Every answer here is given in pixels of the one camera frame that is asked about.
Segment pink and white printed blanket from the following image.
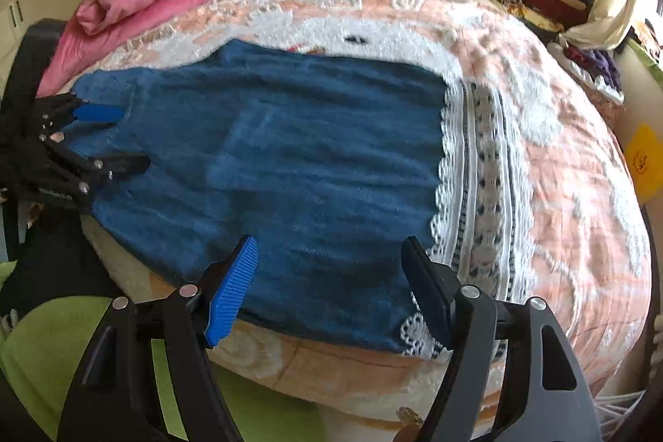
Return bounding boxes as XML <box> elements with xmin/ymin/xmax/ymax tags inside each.
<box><xmin>39</xmin><ymin>0</ymin><xmax>653</xmax><ymax>422</ymax></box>

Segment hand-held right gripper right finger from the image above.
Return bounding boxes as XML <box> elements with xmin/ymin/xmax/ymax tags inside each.
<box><xmin>401</xmin><ymin>236</ymin><xmax>604</xmax><ymax>442</ymax></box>

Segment blue pants with lace trim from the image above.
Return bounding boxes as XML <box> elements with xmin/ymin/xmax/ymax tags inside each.
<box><xmin>65</xmin><ymin>39</ymin><xmax>526</xmax><ymax>361</ymax></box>

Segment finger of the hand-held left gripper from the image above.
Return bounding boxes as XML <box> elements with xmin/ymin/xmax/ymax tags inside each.
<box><xmin>46</xmin><ymin>136</ymin><xmax>152</xmax><ymax>195</ymax></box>
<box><xmin>36</xmin><ymin>94</ymin><xmax>126</xmax><ymax>135</ymax></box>

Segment brown patterned cloth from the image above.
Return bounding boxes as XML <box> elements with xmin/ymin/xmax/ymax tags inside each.
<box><xmin>629</xmin><ymin>20</ymin><xmax>663</xmax><ymax>71</ymax></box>

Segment floral ruffled laundry basket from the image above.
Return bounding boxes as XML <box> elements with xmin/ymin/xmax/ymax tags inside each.
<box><xmin>549</xmin><ymin>41</ymin><xmax>627</xmax><ymax>105</ymax></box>

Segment yellow bag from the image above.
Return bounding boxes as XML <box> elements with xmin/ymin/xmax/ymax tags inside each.
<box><xmin>624</xmin><ymin>123</ymin><xmax>663</xmax><ymax>203</ymax></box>

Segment dark cloth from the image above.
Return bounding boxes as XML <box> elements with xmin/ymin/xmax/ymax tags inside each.
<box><xmin>0</xmin><ymin>214</ymin><xmax>122</xmax><ymax>319</ymax></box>

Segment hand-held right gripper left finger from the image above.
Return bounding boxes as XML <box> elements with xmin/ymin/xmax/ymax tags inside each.
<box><xmin>56</xmin><ymin>235</ymin><xmax>260</xmax><ymax>442</ymax></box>

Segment white cords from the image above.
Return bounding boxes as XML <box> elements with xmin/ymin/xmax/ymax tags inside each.
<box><xmin>595</xmin><ymin>389</ymin><xmax>649</xmax><ymax>423</ymax></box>

